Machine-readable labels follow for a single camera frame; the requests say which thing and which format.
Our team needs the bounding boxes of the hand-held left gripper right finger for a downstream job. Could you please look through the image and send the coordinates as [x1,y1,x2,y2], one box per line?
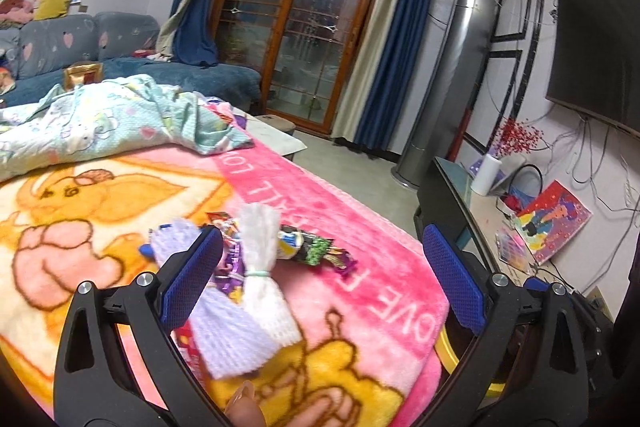
[415,223,611,427]

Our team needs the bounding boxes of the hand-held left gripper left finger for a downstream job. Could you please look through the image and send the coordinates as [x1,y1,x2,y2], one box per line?
[52,227,236,427]

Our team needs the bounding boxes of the purple crinkled snack wrapper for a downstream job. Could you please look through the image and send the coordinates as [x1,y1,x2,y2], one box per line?
[207,227,251,308]

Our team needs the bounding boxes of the purple foam net sleeve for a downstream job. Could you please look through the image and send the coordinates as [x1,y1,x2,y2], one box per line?
[150,219,273,380]

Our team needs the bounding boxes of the white foam net sleeve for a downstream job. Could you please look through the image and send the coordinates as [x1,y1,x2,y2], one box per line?
[235,202,303,348]

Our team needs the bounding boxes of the yellow rimmed black trash bin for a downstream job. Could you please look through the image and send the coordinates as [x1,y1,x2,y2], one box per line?
[434,327,506,395]

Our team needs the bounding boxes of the person's left hand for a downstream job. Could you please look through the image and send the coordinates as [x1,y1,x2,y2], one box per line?
[224,379,266,427]

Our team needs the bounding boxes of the colourful bead box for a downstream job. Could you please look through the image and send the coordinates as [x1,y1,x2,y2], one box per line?
[495,224,538,273]

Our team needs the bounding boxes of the colourful figure painting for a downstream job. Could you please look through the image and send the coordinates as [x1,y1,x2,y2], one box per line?
[515,181,593,265]

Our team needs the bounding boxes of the red white candy wrapper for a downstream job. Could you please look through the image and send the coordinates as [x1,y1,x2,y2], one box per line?
[205,211,242,233]

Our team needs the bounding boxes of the red snack bar wrapper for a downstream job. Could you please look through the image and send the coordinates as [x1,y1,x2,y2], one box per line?
[172,327,207,380]

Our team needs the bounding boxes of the long television cabinet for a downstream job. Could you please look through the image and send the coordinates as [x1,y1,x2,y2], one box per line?
[415,157,616,323]

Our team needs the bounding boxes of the pink printed blanket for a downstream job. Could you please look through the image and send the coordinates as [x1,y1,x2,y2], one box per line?
[0,139,451,427]

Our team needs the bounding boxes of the white paper roll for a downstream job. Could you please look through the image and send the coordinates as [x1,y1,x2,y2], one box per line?
[472,154,502,196]

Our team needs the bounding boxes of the green snack packet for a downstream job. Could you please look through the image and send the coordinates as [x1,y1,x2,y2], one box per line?
[276,227,361,278]

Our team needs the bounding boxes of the red berry branches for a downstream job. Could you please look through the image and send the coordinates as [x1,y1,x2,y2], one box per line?
[492,119,543,158]

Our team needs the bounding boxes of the white coffee table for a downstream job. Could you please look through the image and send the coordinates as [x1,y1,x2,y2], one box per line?
[240,109,308,158]

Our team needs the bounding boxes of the round padded stool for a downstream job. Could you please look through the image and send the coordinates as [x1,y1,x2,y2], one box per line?
[260,114,298,132]

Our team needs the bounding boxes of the light blue printed quilt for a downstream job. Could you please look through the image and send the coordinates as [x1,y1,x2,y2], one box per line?
[0,74,256,180]

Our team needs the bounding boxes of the silver tower air conditioner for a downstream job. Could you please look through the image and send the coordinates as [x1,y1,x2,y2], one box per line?
[390,0,501,192]

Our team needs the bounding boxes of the wide blue curtain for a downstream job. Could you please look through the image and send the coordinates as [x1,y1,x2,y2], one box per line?
[352,0,446,152]

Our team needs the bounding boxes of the gold snack bag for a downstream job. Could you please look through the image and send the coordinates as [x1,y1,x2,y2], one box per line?
[62,62,103,90]

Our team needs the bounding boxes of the blue grey sofa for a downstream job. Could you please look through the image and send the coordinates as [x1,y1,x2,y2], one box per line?
[0,12,263,108]

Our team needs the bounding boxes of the wooden glass sliding door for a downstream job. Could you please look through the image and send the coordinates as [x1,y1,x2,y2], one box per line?
[212,0,393,132]

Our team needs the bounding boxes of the yellow pillow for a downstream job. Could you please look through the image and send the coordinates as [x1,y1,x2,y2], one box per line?
[32,0,73,20]

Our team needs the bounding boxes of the pile of clothes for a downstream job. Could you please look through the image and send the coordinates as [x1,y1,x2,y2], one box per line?
[0,0,36,28]

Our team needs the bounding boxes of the black wire loop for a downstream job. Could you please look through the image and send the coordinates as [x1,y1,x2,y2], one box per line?
[507,164,543,202]

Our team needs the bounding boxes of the black television cable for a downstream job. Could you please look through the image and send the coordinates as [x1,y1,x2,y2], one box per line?
[545,117,640,218]

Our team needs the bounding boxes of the black wall television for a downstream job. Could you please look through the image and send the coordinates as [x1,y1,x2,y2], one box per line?
[545,0,640,132]

